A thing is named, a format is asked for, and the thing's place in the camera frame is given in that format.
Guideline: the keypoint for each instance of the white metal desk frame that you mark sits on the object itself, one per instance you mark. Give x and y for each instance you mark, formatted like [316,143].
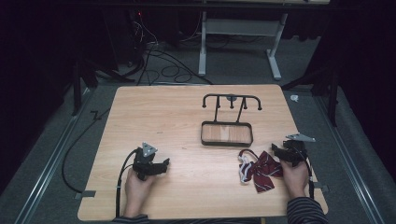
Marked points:
[239,27]

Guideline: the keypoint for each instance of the crumpled white paper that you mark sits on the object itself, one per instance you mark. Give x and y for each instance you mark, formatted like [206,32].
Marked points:
[294,98]

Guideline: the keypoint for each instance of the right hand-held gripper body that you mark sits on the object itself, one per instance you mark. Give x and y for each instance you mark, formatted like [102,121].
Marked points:
[295,151]

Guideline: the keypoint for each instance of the dark red striped bow tie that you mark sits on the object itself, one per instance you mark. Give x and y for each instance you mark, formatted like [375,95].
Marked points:
[261,169]

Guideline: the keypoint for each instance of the silver floor rail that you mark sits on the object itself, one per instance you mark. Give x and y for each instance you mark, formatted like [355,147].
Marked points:
[46,174]
[348,168]

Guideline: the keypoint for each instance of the person's right hand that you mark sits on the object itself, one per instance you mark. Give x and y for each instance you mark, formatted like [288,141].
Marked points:
[294,179]

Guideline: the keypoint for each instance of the grey tape piece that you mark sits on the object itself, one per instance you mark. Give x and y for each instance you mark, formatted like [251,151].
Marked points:
[321,187]
[84,194]

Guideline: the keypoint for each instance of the person's left hand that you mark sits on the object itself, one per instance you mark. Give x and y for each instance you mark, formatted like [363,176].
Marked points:
[137,193]

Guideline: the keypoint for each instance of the black metal stand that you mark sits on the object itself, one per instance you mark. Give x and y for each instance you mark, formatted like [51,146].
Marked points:
[330,90]
[79,81]

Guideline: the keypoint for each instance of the black metal hanger rack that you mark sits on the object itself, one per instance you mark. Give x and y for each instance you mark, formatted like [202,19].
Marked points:
[226,133]

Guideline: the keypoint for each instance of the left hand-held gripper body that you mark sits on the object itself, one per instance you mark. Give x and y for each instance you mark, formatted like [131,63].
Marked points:
[144,164]

